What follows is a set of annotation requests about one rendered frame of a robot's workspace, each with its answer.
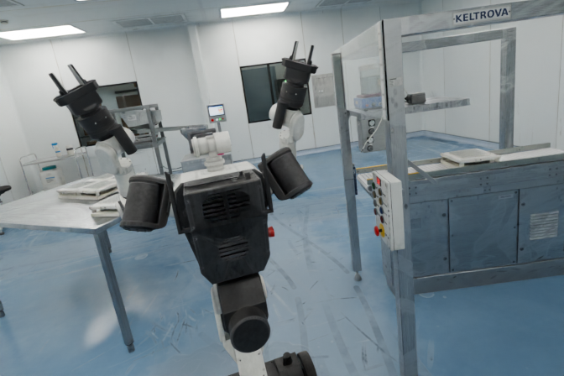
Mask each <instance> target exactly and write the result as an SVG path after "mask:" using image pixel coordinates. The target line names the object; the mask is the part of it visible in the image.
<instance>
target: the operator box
mask: <svg viewBox="0 0 564 376"><path fill-rule="evenodd" d="M376 176H378V177H379V178H380V179H381V186H380V185H379V184H377V177H376ZM373 182H374V183H375V186H377V187H378V188H381V190H382V196H380V195H379V190H377V189H378V188H377V189H376V188H375V190H374V191H375V192H376V195H377V196H378V197H379V198H380V197H382V200H383V202H384V203H383V205H382V206H381V205H380V204H379V198H378V197H377V196H376V198H374V199H375V200H376V202H377V205H379V206H376V208H377V212H378V215H377V216H376V215H375V216H376V226H377V227H378V229H379V224H380V223H382V222H381V221H380V216H382V215H383V217H384V223H382V224H383V226H384V238H383V237H382V236H381V233H379V236H380V237H381V238H382V239H383V240H384V242H385V243H386V245H387V246H388V248H389V249H390V251H395V250H400V249H405V240H406V235H405V232H404V218H403V202H402V196H404V190H403V189H402V185H401V181H400V180H398V179H397V178H396V177H394V176H393V175H391V174H390V173H389V172H388V171H387V170H376V171H373ZM385 196H386V197H385ZM386 206H387V207H386ZM379 207H382V208H383V209H384V213H386V214H381V213H380V211H379ZM386 223H387V225H386ZM385 233H386V234H387V237H386V234H385ZM388 237H389V239H388Z"/></svg>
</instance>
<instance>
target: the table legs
mask: <svg viewBox="0 0 564 376"><path fill-rule="evenodd" d="M93 237H94V239H95V243H96V246H97V251H98V253H99V257H100V260H101V263H102V268H103V271H104V274H105V277H106V280H107V285H108V289H109V291H110V295H111V297H112V303H113V306H114V309H115V311H116V315H117V320H118V323H119V326H120V329H121V333H122V335H123V340H124V343H125V345H127V348H128V352H129V353H132V352H133V351H134V350H135V348H134V345H133V342H134V340H133V335H132V332H131V329H130V325H129V322H128V317H127V314H126V311H125V308H124V304H123V299H122V296H121V293H120V289H119V287H118V282H117V278H116V275H115V272H114V268H113V266H112V260H111V257H110V253H111V252H112V250H111V247H112V246H111V244H110V240H109V237H108V234H107V229H106V230H104V231H103V232H100V233H98V234H93ZM4 316H5V313H4V311H3V304H2V302H1V300H0V318H1V317H4Z"/></svg>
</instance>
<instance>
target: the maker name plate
mask: <svg viewBox="0 0 564 376"><path fill-rule="evenodd" d="M504 18H511V5H504V6H498V7H492V8H481V9H475V10H469V11H462V12H456V13H452V26H456V25H462V24H473V23H479V22H485V21H491V20H498V19H504Z"/></svg>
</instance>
